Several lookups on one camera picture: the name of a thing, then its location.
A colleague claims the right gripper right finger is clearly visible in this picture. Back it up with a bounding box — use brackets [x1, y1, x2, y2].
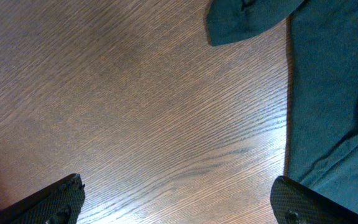
[270, 175, 358, 224]

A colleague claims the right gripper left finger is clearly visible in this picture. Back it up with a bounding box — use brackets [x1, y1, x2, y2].
[0, 174, 85, 224]

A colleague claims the dark grey clothes pile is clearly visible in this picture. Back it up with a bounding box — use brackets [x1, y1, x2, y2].
[206, 0, 358, 214]

